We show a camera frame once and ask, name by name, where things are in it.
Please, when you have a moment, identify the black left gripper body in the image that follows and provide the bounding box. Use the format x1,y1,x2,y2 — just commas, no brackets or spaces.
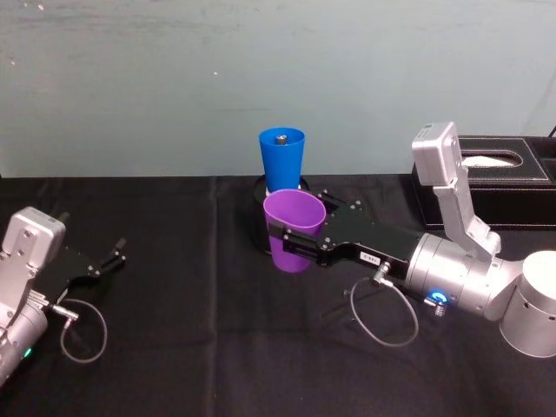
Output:
36,243,108,306

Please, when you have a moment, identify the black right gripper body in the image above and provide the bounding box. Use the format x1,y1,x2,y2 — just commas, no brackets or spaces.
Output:
319,201,426,285

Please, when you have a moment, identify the purple plastic cup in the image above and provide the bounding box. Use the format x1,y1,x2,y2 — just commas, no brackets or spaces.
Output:
262,189,328,275

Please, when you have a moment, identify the black round stand base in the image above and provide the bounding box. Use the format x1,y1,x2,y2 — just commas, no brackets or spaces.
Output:
250,173,314,258

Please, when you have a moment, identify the blue plastic cup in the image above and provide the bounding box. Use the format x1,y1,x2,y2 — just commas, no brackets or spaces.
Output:
257,127,309,195

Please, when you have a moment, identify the black table cloth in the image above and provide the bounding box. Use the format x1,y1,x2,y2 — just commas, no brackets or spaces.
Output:
0,173,556,417

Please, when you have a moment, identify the white tissue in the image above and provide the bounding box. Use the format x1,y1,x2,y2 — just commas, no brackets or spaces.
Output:
460,154,523,169

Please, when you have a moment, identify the black tissue box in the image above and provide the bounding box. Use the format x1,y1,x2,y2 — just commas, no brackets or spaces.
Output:
409,136,556,232

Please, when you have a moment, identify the grey left gripper cable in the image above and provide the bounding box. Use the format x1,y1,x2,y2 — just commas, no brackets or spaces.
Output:
32,293,109,364

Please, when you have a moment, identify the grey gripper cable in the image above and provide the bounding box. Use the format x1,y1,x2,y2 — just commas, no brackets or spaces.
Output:
32,293,109,364
341,264,420,348

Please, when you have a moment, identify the grey right gripper cable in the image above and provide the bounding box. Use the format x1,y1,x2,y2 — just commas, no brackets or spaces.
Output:
341,264,420,348

